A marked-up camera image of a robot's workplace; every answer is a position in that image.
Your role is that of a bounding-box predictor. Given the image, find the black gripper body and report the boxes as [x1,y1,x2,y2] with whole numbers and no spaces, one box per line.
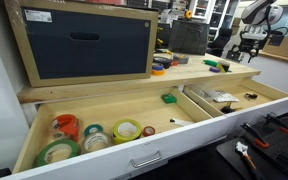
[239,39,259,53]

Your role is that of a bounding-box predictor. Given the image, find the clear plastic box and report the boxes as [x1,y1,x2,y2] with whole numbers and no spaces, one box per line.
[190,84,216,100]

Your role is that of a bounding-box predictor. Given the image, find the green handled brush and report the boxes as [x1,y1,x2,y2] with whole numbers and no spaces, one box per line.
[203,60,218,67]

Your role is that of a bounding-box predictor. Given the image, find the orange handled wire stripper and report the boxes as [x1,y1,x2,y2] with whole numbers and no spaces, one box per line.
[235,141,261,180]

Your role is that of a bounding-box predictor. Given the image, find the black yellow spring clamp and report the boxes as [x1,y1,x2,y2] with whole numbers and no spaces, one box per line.
[221,102,239,114]

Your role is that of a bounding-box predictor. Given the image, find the white drawer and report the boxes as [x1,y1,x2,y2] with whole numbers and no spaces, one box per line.
[3,88,230,180]
[184,78,288,135]

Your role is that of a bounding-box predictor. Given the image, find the right white drawer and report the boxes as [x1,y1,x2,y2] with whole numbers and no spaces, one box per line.
[184,78,288,135]

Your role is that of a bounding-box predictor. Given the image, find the cardboard box on counter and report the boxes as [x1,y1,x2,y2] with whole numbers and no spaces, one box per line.
[263,37,288,58]

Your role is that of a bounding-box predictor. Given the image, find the black office chair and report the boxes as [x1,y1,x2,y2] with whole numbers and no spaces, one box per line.
[206,28,232,57]

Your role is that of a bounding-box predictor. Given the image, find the black clamp bracket with screw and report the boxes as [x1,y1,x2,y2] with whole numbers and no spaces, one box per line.
[244,93,258,101]

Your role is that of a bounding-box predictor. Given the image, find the yellow clamps on table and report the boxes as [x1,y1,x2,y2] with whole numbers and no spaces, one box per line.
[156,27,163,47]

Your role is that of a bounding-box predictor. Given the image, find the small orange tape roll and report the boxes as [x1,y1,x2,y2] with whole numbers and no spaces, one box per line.
[171,60,179,66]

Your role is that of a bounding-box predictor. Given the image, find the grey duct tape roll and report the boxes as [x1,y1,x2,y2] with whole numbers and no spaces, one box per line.
[173,55,189,64]

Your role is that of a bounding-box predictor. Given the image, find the white marker pen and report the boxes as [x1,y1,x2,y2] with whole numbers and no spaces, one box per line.
[170,119,194,126]

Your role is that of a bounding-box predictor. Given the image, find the orange tape dispenser roll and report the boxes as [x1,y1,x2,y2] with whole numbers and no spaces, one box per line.
[49,114,80,142]

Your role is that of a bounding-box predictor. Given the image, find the large green tape roll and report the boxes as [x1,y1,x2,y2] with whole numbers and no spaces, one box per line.
[35,139,79,167]

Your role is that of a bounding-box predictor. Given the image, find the green rectangular block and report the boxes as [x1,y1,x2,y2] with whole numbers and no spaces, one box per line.
[161,94,177,104]

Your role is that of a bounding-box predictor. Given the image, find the blue and orange tape stack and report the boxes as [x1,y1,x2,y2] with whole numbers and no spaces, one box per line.
[151,63,165,75]

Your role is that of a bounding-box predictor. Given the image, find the clear tape roll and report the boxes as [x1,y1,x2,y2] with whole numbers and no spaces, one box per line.
[81,132,111,153]

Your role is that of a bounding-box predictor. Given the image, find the purple tape roll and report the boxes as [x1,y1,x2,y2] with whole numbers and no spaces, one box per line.
[209,67,220,73]

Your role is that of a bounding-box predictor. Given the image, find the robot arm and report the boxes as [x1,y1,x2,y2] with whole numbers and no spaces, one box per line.
[238,0,283,61]

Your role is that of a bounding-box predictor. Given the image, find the black tape roll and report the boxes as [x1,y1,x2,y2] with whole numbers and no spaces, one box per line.
[153,57,171,69]

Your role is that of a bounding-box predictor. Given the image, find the small teal tape roll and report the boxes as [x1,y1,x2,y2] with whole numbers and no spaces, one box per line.
[84,124,103,137]

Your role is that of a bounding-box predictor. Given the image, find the black tool mat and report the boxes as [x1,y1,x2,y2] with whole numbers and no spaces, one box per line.
[216,117,288,180]

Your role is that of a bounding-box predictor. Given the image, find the yellow tape roll in drawer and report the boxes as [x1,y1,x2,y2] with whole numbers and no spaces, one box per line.
[113,119,142,144]

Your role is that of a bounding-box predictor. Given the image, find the left white drawer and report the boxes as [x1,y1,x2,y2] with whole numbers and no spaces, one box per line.
[3,88,230,180]

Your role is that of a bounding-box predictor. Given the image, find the small red tape roll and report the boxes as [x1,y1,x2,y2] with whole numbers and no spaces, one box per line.
[142,126,155,137]

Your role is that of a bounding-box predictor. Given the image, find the silver drawer handle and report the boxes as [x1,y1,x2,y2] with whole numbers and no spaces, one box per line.
[130,151,162,168]

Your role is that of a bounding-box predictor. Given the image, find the dark grey fabric bag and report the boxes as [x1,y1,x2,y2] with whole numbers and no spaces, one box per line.
[168,20,210,55]

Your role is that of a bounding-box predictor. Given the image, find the white shelving unit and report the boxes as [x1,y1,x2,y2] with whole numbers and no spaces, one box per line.
[189,0,240,38]

